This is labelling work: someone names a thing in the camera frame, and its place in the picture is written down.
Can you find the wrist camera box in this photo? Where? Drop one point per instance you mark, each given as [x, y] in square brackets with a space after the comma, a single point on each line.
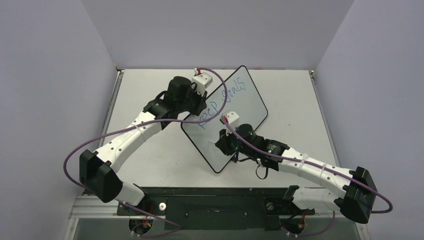
[202, 82]
[232, 119]

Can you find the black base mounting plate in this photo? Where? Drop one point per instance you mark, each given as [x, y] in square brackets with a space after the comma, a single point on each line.
[207, 208]

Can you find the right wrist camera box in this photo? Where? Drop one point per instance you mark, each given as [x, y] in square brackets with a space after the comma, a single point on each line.
[232, 119]

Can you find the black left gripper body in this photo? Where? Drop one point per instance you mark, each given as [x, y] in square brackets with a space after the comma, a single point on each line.
[194, 98]

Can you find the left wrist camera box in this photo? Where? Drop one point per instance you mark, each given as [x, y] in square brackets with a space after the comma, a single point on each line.
[202, 82]

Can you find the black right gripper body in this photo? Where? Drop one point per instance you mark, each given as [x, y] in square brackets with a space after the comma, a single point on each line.
[224, 142]

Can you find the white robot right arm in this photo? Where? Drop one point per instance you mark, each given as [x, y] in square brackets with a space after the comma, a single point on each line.
[351, 192]

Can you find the white whiteboard black frame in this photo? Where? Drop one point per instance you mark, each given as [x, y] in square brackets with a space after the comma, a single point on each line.
[238, 102]

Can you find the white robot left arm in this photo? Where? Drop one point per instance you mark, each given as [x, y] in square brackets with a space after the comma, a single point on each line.
[98, 169]

